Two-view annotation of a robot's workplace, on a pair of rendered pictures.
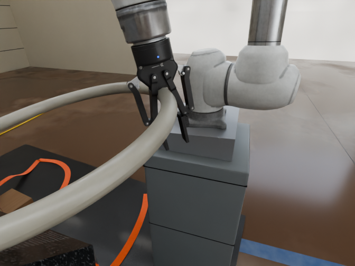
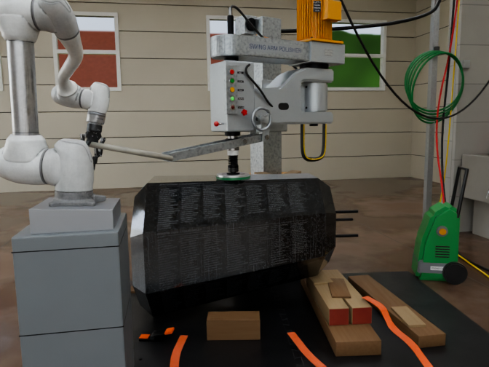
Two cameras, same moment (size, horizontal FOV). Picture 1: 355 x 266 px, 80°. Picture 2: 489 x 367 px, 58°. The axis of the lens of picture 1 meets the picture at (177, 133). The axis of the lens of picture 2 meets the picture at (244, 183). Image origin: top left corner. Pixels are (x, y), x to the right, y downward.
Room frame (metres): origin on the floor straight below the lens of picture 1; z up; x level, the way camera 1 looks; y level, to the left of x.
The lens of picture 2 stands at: (2.80, -0.31, 1.22)
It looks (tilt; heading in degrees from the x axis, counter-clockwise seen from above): 8 degrees down; 153
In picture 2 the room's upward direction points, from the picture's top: 1 degrees counter-clockwise
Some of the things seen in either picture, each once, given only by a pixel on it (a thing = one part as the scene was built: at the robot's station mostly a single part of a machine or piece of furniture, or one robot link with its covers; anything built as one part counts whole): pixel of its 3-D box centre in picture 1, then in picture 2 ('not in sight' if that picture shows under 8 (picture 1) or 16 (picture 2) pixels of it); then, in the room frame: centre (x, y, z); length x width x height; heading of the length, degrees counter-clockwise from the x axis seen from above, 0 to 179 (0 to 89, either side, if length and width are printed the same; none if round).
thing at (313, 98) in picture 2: not in sight; (313, 97); (0.26, 1.56, 1.39); 0.19 x 0.19 x 0.20
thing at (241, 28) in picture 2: not in sight; (246, 26); (-0.46, 1.41, 2.00); 0.20 x 0.18 x 0.15; 156
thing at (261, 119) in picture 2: not in sight; (258, 119); (0.41, 1.03, 1.24); 0.15 x 0.10 x 0.15; 94
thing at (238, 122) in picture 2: not in sight; (242, 100); (0.30, 0.98, 1.37); 0.36 x 0.22 x 0.45; 94
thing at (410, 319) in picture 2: not in sight; (407, 316); (1.08, 1.63, 0.09); 0.25 x 0.10 x 0.01; 156
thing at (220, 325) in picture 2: not in sight; (233, 325); (0.66, 0.71, 0.07); 0.30 x 0.12 x 0.12; 62
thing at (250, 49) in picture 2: not in sight; (277, 54); (0.28, 1.25, 1.66); 0.96 x 0.25 x 0.17; 94
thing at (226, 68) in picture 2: not in sight; (231, 89); (0.42, 0.84, 1.42); 0.08 x 0.03 x 0.28; 94
